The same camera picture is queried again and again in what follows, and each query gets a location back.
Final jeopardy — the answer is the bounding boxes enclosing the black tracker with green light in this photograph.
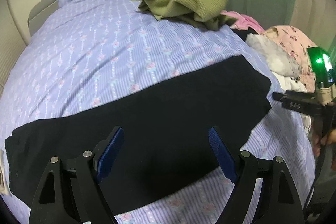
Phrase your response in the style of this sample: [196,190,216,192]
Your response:
[307,47,335,88]

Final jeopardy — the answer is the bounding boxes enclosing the black pants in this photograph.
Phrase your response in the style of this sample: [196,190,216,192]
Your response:
[5,56,271,215]

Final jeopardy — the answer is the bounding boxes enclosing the cream folded garment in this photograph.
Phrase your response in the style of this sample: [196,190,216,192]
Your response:
[0,150,11,196]

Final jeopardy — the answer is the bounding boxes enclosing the white fluffy garment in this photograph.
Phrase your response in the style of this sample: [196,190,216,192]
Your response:
[245,34,300,77]

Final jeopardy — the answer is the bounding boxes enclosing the black cable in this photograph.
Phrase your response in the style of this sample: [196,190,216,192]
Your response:
[303,105,332,212]

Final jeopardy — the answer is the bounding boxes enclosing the purple floral bed sheet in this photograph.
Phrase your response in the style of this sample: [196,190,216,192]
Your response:
[1,0,315,223]

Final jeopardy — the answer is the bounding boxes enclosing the person's right hand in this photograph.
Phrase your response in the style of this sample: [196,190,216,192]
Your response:
[312,128,335,157]

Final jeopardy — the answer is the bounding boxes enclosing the bright pink garment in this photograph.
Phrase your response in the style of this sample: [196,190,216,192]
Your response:
[221,10,265,34]

